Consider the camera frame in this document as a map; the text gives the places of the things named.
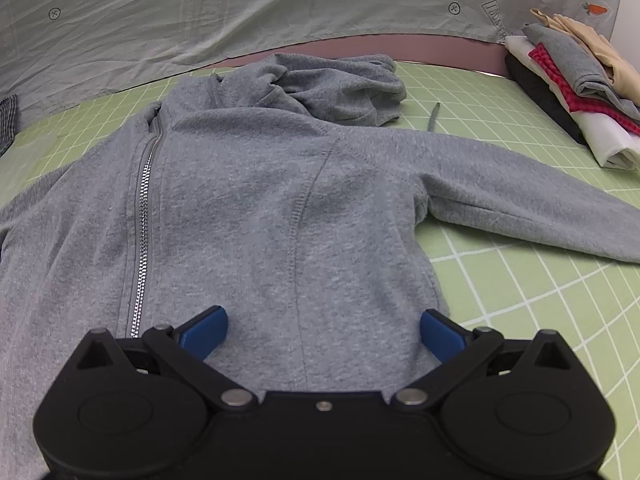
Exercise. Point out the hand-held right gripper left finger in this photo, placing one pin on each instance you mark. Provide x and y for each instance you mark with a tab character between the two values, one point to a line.
207	334

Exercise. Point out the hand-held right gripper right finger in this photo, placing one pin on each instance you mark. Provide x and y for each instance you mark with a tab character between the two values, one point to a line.
440	336

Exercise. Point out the grey zip hoodie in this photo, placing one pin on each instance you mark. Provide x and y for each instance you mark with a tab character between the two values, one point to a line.
250	185

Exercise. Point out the stack of folded clothes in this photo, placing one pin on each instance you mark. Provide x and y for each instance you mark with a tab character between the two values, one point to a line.
610	140

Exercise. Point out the green grid sheet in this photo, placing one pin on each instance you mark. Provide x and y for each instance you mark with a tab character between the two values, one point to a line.
525	300

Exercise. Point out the folded red checked garment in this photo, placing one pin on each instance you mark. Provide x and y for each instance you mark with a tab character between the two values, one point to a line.
555	80

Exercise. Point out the pink board edge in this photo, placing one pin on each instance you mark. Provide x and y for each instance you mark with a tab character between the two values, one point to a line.
450	47

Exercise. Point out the blue plaid shirt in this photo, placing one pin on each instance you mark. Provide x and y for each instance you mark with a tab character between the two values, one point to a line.
7	125

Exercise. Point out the folded grey garment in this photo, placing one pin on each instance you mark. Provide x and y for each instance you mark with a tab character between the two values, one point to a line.
570	55

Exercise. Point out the folded beige garment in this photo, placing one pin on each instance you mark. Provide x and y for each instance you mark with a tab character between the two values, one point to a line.
620	70

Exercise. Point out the grey carrot printed sheet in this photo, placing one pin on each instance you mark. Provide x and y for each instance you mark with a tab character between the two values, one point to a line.
300	0

